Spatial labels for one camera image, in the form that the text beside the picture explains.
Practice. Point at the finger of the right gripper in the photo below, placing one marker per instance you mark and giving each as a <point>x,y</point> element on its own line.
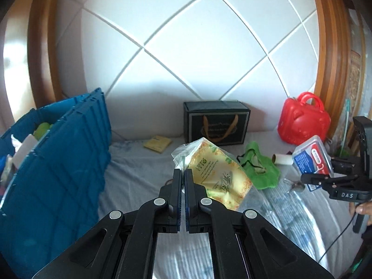
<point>320,179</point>
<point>345,162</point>

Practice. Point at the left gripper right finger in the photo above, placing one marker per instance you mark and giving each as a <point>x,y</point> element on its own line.
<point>244,244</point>

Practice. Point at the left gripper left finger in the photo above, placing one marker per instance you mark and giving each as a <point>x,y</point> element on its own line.
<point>122,245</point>

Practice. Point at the floss pick clear box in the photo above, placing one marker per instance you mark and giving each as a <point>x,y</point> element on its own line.
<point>311,157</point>

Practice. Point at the white paper roll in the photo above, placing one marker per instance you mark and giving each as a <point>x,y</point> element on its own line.
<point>282,159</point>

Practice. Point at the green cloth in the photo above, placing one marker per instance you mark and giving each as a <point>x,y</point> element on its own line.
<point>270,179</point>

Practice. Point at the black framed safety glasses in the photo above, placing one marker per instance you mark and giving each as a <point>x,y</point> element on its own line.
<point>253,160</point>

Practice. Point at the yellow tea packet bag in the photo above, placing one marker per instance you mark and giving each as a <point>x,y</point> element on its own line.
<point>212,167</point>

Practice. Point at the pink white tissue pack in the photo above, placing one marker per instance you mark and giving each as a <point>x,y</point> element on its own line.
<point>22,149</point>

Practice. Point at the person right hand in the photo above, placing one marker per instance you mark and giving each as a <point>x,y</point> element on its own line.
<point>361,209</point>

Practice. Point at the red bear suitcase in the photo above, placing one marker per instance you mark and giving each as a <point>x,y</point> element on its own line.
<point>302,118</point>

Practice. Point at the blue plastic storage crate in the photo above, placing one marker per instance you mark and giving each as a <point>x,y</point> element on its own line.
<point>53,198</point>

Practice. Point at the yellow sticky note pad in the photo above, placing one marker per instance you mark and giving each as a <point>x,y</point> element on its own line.
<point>157,143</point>

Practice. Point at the green plush toy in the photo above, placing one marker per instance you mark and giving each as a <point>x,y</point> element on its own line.
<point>41,130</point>

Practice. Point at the black gift box gold handle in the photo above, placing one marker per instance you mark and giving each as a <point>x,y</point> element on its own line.
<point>223,123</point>

